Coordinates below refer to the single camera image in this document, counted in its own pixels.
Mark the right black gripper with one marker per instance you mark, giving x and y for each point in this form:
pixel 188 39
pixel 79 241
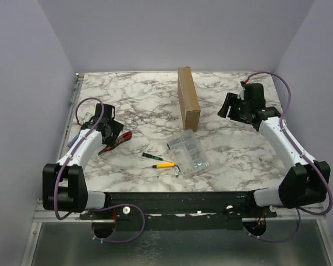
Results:
pixel 234 106

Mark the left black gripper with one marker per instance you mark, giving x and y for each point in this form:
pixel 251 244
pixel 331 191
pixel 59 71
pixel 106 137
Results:
pixel 117 128

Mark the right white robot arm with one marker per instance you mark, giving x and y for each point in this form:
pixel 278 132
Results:
pixel 306 178

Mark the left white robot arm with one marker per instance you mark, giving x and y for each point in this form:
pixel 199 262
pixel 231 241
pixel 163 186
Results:
pixel 64 186

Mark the brown cardboard express box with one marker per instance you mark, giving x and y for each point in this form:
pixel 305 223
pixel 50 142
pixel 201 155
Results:
pixel 188 99

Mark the clear plastic screw organizer box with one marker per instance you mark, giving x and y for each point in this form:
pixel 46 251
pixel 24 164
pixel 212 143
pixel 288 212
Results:
pixel 187 153

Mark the red blue screwdriver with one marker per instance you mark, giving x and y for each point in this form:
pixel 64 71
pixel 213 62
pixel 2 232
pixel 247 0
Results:
pixel 73 140

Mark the black green precision screwdriver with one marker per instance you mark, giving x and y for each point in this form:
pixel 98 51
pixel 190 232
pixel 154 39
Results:
pixel 152 156

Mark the small metal hex key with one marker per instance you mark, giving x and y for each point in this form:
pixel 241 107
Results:
pixel 177 171

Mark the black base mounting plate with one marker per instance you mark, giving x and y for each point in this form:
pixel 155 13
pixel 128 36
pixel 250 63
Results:
pixel 170 211

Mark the left side metal rail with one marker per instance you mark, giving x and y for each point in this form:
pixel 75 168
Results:
pixel 72 105

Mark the yellow handled screwdriver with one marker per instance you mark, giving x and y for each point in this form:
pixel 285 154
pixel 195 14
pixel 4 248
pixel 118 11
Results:
pixel 162 165

